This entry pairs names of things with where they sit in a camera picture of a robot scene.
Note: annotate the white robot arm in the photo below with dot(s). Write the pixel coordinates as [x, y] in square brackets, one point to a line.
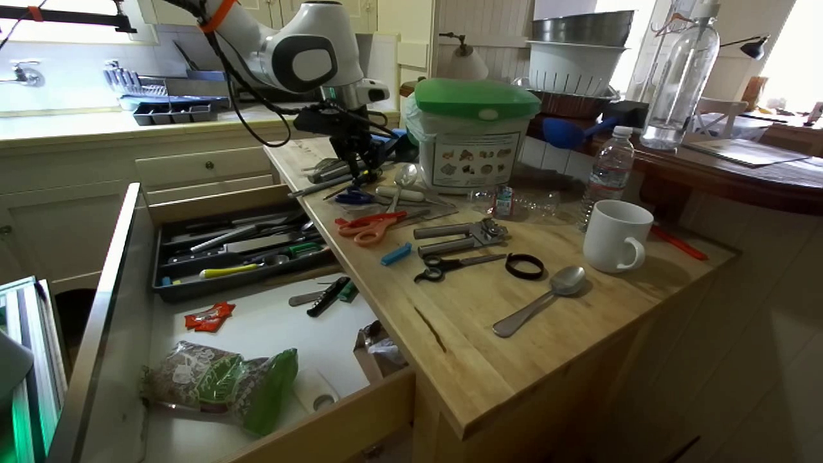
[315, 56]

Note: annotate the green lidded plastic container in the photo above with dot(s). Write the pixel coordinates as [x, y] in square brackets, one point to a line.
[470, 132]

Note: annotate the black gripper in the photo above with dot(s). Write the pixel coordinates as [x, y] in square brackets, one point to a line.
[351, 137]

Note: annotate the blue plastic clip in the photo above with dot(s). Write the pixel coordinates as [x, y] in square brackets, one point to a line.
[396, 254]

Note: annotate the blue handled scissors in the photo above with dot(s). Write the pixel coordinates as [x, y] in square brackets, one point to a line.
[384, 195]

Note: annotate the clear water bottle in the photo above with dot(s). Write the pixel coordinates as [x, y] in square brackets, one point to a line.
[611, 170]

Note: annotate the dark cutlery tray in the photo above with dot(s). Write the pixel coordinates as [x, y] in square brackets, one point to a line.
[279, 238]

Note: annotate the metal can opener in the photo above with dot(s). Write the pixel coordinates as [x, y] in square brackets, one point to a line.
[459, 238]

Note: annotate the small black scissors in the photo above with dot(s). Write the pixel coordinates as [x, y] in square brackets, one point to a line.
[436, 267]

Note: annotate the red plastic piece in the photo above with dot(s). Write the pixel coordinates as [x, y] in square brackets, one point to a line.
[209, 320]

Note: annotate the red pen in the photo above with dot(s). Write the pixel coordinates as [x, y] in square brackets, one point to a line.
[677, 243]

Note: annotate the orange handled scissors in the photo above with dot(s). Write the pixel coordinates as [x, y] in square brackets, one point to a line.
[372, 229]

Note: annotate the open wooden drawer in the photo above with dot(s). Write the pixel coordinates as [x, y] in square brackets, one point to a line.
[336, 414]

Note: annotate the tall glass bottle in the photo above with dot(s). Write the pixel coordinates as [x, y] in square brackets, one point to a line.
[679, 80]

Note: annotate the yellow handled metal scoop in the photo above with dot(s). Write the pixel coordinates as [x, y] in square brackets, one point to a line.
[209, 274]

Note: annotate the metal spoon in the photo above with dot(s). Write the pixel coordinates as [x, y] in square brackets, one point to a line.
[564, 284]

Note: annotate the white ceramic mug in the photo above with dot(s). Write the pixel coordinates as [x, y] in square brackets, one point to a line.
[616, 234]

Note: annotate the brown cardboard box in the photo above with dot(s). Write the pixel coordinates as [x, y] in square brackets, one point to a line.
[376, 352]

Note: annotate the green plastic bag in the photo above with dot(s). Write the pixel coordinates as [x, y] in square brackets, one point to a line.
[200, 379]

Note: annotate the white colander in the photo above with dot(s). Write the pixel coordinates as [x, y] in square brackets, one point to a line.
[573, 68]

